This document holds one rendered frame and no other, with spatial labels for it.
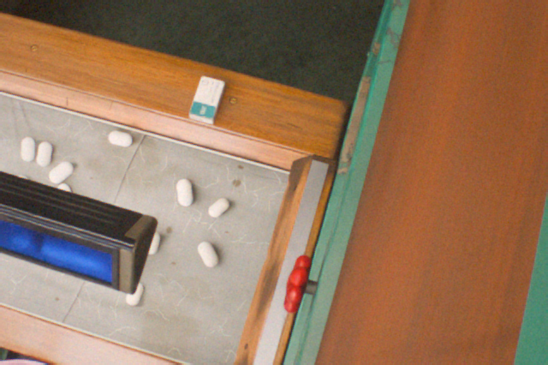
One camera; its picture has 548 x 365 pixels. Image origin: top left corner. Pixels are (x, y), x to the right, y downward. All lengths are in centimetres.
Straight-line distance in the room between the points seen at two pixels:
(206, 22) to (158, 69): 90
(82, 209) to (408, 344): 58
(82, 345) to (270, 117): 41
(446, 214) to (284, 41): 181
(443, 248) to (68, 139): 99
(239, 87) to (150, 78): 13
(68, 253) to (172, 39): 131
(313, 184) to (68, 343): 39
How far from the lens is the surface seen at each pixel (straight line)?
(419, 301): 18
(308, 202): 96
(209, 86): 109
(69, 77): 115
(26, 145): 114
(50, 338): 107
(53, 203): 74
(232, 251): 107
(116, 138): 111
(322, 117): 109
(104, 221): 73
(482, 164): 16
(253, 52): 197
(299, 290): 54
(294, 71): 195
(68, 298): 109
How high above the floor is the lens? 179
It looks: 75 degrees down
